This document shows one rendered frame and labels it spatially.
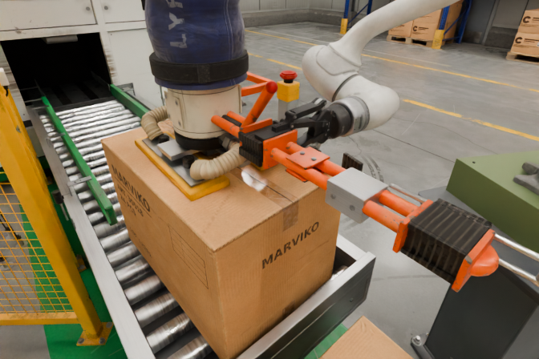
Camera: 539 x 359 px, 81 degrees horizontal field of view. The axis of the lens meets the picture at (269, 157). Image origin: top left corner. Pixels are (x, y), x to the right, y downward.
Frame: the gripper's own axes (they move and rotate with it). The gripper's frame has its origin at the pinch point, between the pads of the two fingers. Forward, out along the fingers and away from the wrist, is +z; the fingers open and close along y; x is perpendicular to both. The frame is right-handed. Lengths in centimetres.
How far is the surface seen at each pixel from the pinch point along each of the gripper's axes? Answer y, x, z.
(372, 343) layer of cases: 53, -24, -15
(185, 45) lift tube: -17.0, 18.1, 7.6
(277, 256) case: 25.6, -5.1, 2.0
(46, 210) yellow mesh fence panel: 39, 67, 41
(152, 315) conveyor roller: 54, 20, 26
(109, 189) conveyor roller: 55, 92, 17
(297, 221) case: 19.0, -4.7, -3.9
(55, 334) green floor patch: 109, 79, 55
